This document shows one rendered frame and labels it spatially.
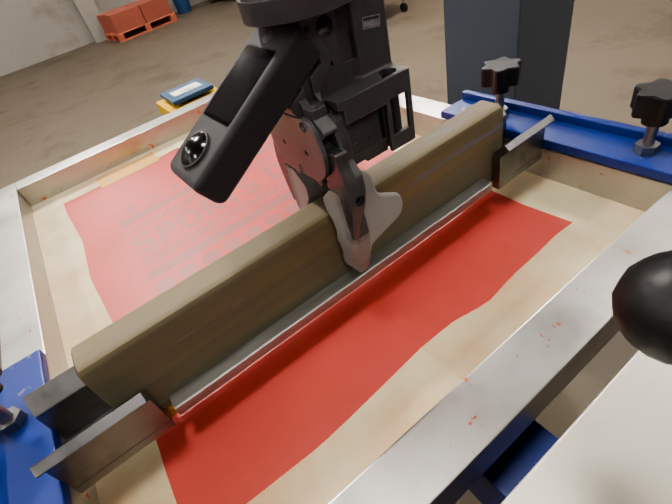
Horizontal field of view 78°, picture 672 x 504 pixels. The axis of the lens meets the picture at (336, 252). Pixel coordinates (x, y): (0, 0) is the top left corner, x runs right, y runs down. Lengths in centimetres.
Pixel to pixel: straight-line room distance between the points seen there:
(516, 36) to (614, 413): 79
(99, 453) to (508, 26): 89
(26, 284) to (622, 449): 55
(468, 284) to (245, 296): 20
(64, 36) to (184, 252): 935
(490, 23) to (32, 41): 921
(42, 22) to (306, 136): 954
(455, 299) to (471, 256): 6
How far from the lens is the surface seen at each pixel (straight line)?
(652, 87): 47
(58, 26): 981
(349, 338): 37
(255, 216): 54
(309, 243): 32
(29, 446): 39
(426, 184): 39
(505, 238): 44
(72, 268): 63
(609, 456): 23
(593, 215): 48
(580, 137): 51
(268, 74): 26
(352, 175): 28
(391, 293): 39
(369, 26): 30
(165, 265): 54
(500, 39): 96
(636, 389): 25
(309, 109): 27
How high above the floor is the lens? 125
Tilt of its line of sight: 40 degrees down
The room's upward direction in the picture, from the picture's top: 16 degrees counter-clockwise
